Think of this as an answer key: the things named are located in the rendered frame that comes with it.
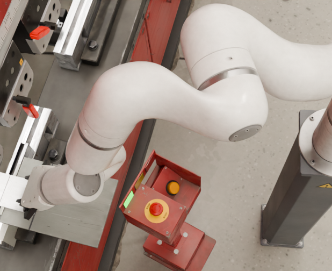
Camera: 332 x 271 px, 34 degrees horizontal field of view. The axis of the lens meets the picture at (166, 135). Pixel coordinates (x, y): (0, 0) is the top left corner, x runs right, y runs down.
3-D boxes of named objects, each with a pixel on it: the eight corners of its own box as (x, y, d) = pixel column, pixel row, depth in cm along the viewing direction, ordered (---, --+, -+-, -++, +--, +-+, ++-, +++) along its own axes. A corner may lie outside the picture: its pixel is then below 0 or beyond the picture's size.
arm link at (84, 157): (135, 75, 99) (93, 147, 123) (67, 117, 90) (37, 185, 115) (167, 112, 97) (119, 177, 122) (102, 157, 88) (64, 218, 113)
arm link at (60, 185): (67, 157, 120) (34, 179, 115) (95, 150, 110) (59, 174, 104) (86, 189, 122) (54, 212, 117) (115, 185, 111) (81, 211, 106)
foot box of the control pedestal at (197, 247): (194, 283, 226) (194, 279, 215) (143, 254, 232) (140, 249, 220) (216, 241, 232) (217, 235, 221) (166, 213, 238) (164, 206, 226)
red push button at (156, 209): (159, 220, 158) (158, 218, 155) (147, 214, 159) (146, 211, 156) (166, 208, 159) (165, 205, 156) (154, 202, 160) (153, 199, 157)
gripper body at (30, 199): (48, 158, 120) (29, 163, 129) (32, 202, 116) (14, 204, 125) (77, 171, 123) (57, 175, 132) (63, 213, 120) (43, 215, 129)
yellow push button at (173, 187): (172, 195, 168) (175, 196, 166) (163, 189, 167) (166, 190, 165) (178, 185, 169) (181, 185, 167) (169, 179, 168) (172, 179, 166)
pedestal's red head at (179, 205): (171, 245, 166) (167, 234, 150) (126, 221, 170) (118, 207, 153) (201, 190, 172) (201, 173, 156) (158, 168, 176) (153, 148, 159)
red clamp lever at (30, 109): (38, 120, 130) (27, 103, 121) (23, 116, 131) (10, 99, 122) (41, 114, 131) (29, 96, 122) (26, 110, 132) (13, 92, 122)
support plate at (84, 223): (98, 248, 134) (96, 248, 133) (0, 222, 138) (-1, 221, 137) (118, 180, 140) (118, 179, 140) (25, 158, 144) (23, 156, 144)
